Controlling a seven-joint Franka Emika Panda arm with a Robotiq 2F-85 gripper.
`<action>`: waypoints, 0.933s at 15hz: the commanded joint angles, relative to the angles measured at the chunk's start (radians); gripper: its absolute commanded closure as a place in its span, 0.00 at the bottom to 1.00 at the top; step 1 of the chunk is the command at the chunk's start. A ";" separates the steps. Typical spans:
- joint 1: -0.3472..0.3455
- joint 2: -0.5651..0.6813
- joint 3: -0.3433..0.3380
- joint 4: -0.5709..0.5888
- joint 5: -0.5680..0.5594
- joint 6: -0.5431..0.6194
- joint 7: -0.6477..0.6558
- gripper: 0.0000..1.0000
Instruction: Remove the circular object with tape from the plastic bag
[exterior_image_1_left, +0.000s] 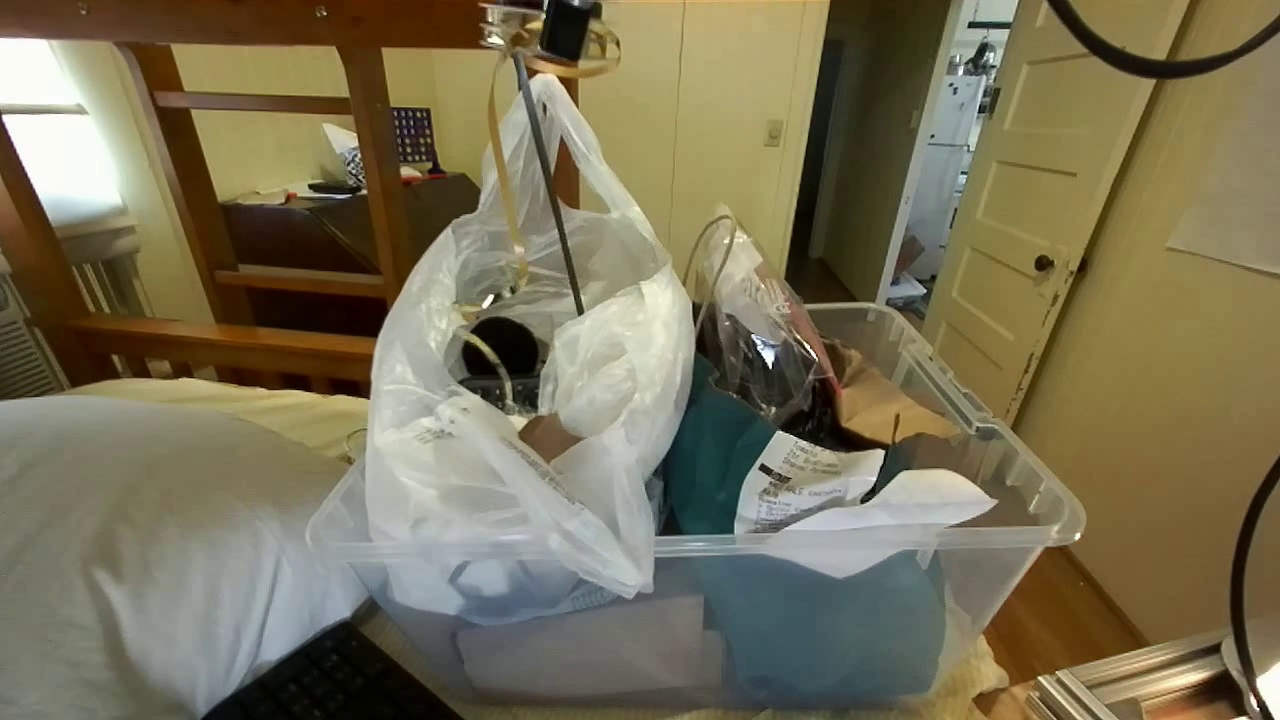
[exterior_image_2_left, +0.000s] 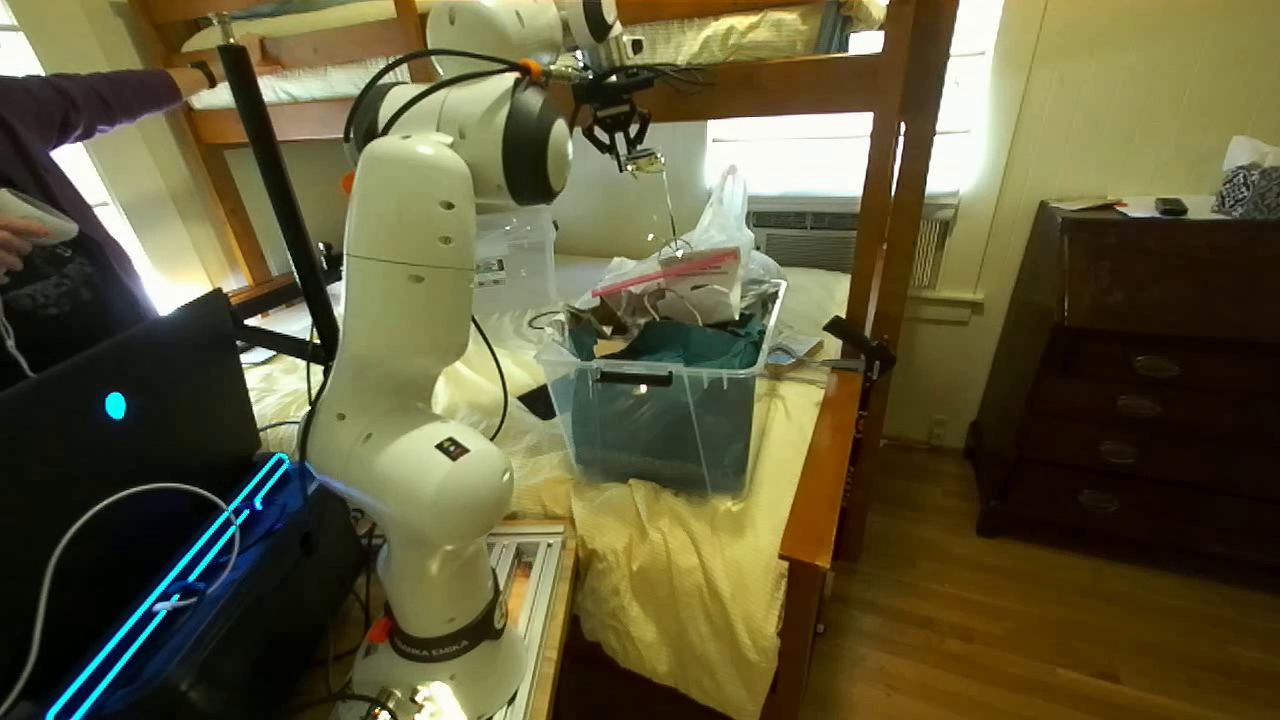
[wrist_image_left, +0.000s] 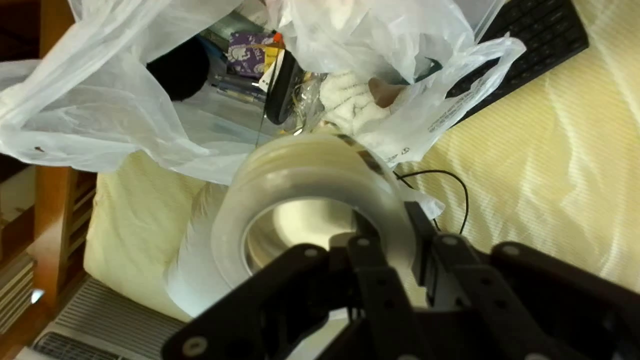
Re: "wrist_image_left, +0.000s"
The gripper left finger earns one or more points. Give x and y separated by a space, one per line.
280 295

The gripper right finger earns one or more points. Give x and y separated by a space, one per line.
530 295

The clear tape roll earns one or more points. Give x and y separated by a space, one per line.
300 170

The black oval object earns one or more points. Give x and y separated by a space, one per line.
282 90

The black round object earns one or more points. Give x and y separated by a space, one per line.
180 70

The white plastic bag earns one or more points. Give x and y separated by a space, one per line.
90 100

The cream striped cloth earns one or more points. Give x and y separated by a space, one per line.
550 175

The white vented appliance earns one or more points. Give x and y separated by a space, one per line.
100 325

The white knitted cloth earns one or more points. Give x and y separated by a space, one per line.
350 102

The purple printed packet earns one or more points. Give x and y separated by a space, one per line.
247 55

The wooden furniture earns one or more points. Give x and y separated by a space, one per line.
52 210

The black keyboard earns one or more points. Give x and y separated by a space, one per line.
535 35

